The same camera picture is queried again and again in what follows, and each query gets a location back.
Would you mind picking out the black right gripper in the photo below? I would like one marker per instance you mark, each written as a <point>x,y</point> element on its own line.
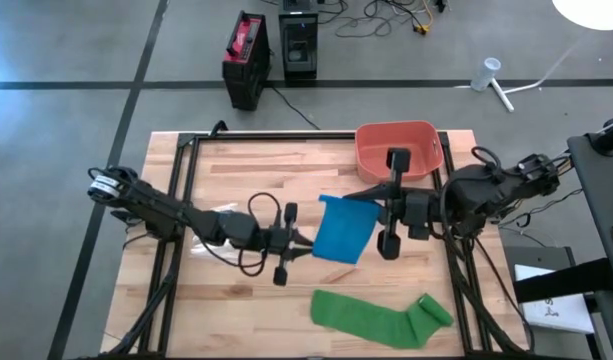
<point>416,215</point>

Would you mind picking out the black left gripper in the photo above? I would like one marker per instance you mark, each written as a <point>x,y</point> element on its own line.
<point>281,242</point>

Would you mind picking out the blue elastic bandage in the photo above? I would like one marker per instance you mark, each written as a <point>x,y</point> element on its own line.
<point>343,232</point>

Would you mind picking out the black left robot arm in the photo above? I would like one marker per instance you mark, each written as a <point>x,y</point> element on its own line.
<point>161,207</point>

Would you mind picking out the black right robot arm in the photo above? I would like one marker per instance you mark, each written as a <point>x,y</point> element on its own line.
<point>486,192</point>

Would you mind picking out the green elastic bandage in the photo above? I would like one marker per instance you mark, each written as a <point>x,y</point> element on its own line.
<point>376,320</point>

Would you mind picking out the orange plastic basket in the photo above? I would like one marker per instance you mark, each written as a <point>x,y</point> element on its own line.
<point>376,145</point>

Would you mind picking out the white cylinder container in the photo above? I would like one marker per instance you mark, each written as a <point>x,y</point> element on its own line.
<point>485,75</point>

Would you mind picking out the black computer tower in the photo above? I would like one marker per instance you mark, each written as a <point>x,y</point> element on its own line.
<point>298,45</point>

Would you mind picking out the red and black case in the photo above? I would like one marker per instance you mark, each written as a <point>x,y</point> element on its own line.
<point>246,60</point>

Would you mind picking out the black equipment stand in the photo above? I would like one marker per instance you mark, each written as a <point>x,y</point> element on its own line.
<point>593,190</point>

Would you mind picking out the white printed box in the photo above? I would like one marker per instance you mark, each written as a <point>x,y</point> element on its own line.
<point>556,315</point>

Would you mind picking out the white floor lamp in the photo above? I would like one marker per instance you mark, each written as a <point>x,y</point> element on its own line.
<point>593,12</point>

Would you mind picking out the black aluminium table frame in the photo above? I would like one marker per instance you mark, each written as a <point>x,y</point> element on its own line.
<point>266,136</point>

